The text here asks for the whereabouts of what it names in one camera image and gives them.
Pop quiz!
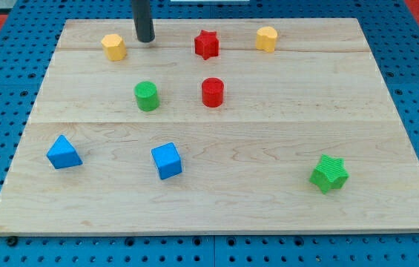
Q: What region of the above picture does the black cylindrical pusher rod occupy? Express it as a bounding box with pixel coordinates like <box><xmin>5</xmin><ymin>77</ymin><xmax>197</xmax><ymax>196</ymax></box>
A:
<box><xmin>131</xmin><ymin>0</ymin><xmax>155</xmax><ymax>42</ymax></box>

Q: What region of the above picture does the yellow hexagon block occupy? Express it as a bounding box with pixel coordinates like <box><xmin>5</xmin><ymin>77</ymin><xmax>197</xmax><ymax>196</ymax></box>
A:
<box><xmin>101</xmin><ymin>33</ymin><xmax>127</xmax><ymax>61</ymax></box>

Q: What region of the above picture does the red star block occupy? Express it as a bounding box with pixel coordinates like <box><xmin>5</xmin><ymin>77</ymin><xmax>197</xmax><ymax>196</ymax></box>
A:
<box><xmin>194</xmin><ymin>30</ymin><xmax>220</xmax><ymax>60</ymax></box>

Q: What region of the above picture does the green star block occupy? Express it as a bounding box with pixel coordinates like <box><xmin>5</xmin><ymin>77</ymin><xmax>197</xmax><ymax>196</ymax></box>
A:
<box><xmin>309</xmin><ymin>154</ymin><xmax>349</xmax><ymax>194</ymax></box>

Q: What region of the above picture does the green cylinder block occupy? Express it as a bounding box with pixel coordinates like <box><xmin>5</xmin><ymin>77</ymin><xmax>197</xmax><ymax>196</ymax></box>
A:
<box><xmin>134</xmin><ymin>81</ymin><xmax>159</xmax><ymax>111</ymax></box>

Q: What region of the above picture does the red cylinder block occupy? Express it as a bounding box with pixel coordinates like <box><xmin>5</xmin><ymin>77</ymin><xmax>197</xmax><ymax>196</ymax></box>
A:
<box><xmin>202</xmin><ymin>77</ymin><xmax>225</xmax><ymax>108</ymax></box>

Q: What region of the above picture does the light wooden board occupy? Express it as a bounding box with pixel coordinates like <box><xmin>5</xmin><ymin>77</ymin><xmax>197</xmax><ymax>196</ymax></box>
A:
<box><xmin>0</xmin><ymin>18</ymin><xmax>419</xmax><ymax>237</ymax></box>

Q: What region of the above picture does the blue cube block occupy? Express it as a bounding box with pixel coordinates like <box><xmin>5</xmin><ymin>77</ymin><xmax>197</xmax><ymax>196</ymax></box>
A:
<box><xmin>151</xmin><ymin>142</ymin><xmax>182</xmax><ymax>179</ymax></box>

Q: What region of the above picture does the blue triangle block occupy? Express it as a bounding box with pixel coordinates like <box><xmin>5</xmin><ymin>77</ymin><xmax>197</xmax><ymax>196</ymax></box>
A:
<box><xmin>46</xmin><ymin>135</ymin><xmax>82</xmax><ymax>169</ymax></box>

